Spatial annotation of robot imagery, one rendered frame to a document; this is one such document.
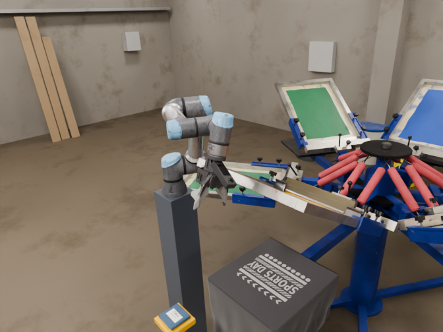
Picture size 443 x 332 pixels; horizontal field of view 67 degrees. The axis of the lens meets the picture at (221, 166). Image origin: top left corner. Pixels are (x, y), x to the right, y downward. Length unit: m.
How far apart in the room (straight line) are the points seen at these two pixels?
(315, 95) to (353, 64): 2.75
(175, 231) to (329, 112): 1.89
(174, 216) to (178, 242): 0.19
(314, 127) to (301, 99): 0.36
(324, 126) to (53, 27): 6.36
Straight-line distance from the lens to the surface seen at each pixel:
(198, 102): 1.63
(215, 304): 1.83
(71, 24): 8.34
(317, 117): 3.19
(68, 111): 7.69
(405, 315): 3.14
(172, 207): 1.95
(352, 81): 6.11
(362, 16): 6.01
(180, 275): 2.24
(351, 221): 1.53
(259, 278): 1.76
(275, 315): 1.61
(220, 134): 1.17
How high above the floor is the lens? 2.13
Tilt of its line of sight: 23 degrees down
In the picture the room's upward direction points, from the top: 3 degrees counter-clockwise
